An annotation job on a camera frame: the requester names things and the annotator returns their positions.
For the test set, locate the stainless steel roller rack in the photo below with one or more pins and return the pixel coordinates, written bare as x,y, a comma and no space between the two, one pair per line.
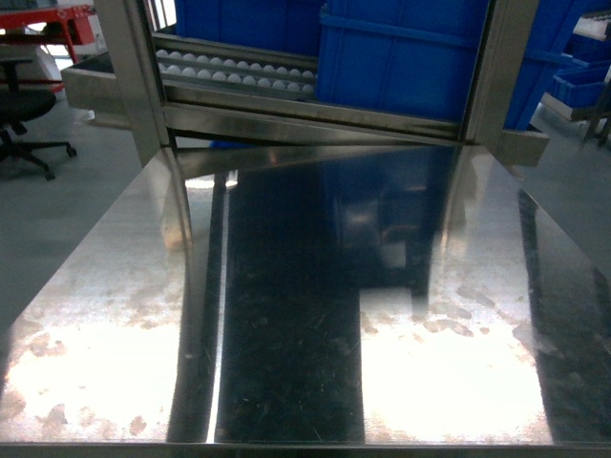
125,86

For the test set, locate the blue crate rear left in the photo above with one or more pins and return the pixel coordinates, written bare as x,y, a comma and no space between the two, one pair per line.
282,26

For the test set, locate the large blue plastic crate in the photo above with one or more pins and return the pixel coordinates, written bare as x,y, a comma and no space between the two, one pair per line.
405,57

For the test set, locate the small blue bin right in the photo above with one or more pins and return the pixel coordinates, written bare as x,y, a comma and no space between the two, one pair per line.
579,88

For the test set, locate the black office chair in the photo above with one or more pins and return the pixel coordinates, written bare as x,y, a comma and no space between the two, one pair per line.
20,106

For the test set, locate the red metal table frame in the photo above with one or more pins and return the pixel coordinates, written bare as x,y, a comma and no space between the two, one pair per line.
62,25

